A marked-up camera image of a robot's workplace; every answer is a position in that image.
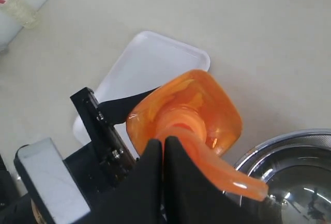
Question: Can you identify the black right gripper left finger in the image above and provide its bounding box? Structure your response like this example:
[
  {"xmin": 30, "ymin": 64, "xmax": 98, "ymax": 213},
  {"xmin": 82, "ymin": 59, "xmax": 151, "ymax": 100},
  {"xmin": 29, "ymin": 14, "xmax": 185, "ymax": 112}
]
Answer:
[{"xmin": 77, "ymin": 139, "xmax": 162, "ymax": 223}]

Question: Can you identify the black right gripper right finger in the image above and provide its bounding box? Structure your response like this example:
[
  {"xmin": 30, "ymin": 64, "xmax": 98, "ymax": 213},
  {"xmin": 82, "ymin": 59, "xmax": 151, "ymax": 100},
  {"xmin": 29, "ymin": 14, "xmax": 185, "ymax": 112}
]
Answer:
[{"xmin": 164, "ymin": 136, "xmax": 282, "ymax": 224}]

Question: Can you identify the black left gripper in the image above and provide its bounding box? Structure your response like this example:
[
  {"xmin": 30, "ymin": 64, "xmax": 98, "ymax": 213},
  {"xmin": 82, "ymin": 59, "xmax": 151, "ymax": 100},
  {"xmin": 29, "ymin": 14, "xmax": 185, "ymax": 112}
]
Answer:
[{"xmin": 64, "ymin": 87, "xmax": 155, "ymax": 210}]

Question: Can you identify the orange soap pump bottle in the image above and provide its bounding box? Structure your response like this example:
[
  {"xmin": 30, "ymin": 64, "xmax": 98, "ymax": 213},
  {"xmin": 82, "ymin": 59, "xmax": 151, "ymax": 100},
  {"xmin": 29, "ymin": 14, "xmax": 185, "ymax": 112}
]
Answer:
[{"xmin": 126, "ymin": 69, "xmax": 268, "ymax": 201}]

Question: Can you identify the small stainless steel bowl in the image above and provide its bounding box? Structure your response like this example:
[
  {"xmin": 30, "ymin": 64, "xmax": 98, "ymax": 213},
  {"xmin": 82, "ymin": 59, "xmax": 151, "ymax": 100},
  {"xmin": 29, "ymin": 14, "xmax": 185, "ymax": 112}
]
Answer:
[{"xmin": 261, "ymin": 151, "xmax": 331, "ymax": 224}]

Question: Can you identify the clear plastic bottle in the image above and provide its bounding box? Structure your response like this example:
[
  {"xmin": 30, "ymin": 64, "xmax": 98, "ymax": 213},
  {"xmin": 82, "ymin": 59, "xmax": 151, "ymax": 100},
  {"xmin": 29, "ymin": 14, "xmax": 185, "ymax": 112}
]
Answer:
[{"xmin": 1, "ymin": 0, "xmax": 39, "ymax": 29}]

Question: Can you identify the white rectangular plastic tray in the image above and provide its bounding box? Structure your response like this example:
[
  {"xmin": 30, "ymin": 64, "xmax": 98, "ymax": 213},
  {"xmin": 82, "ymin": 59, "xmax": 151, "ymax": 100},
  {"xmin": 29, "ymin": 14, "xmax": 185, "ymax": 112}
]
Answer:
[{"xmin": 72, "ymin": 29, "xmax": 211, "ymax": 147}]

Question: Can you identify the steel mesh strainer basket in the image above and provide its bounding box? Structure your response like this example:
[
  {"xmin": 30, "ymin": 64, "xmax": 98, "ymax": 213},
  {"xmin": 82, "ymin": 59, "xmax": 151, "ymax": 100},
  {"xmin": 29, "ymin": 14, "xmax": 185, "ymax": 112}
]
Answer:
[{"xmin": 227, "ymin": 129, "xmax": 330, "ymax": 218}]

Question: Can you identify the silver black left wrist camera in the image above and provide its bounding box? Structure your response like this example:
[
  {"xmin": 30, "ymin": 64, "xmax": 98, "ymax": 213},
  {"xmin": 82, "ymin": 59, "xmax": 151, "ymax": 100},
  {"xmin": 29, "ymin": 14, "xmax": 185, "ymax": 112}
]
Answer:
[{"xmin": 14, "ymin": 138, "xmax": 91, "ymax": 223}]

